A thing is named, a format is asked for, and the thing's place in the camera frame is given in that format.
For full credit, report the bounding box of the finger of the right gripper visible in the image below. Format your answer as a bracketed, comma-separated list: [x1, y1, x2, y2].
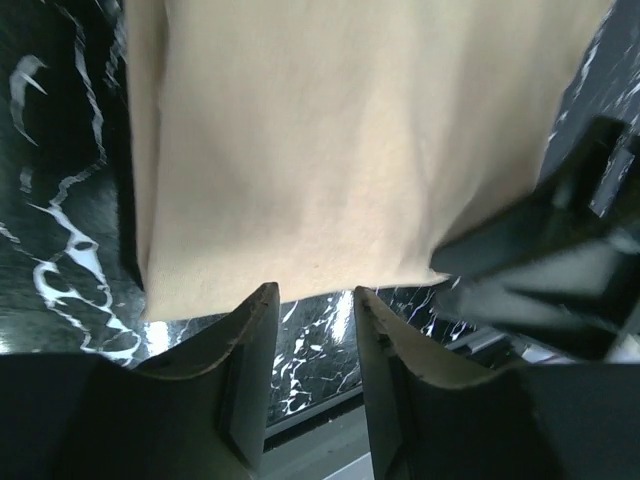
[431, 117, 625, 277]
[434, 234, 639, 360]

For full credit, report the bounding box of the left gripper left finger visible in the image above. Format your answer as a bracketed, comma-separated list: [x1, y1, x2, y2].
[1, 283, 280, 479]

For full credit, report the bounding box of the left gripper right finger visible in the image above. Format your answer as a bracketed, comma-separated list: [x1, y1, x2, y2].
[354, 287, 639, 479]

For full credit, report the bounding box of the beige t shirt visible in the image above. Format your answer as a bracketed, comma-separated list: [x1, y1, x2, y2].
[124, 1, 611, 322]

